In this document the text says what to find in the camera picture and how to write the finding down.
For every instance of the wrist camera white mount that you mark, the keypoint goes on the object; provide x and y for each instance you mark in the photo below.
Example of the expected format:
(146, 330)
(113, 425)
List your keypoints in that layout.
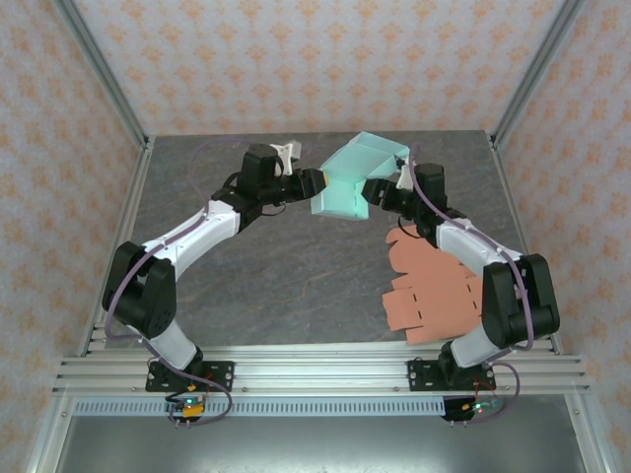
(286, 157)
(403, 172)

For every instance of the grey metal sheet panel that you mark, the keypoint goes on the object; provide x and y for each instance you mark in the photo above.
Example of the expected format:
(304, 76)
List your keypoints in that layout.
(320, 448)

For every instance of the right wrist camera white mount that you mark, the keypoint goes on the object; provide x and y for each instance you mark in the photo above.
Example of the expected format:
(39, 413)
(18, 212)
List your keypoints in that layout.
(403, 172)

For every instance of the aluminium table side rail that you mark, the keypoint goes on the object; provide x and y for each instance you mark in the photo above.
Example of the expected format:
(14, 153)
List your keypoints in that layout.
(511, 197)
(129, 212)

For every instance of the controller board with yellow connector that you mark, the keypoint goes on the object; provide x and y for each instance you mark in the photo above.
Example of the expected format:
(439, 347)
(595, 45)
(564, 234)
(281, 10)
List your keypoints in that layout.
(189, 408)
(475, 408)

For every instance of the aluminium frame leg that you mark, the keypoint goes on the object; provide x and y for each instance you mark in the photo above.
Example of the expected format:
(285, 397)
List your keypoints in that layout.
(49, 443)
(589, 443)

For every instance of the aluminium frame post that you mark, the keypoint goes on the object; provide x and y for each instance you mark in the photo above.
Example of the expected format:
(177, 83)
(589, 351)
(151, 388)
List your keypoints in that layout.
(108, 79)
(535, 74)

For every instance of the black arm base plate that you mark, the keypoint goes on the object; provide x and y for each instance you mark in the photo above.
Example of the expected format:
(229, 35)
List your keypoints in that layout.
(222, 374)
(419, 377)

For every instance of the teal paper box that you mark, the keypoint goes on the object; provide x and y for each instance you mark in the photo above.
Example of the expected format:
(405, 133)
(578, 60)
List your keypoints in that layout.
(340, 192)

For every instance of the aluminium mounting rail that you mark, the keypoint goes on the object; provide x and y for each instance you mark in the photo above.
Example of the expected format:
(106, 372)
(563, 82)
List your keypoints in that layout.
(320, 374)

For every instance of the salmon pink paper box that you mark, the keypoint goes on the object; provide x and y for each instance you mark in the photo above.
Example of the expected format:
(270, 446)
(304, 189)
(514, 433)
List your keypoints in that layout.
(429, 290)

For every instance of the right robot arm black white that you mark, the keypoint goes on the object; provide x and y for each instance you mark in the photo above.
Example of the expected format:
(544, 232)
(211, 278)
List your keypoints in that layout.
(517, 305)

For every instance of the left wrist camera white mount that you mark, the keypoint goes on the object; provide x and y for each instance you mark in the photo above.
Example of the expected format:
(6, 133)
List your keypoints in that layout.
(286, 157)

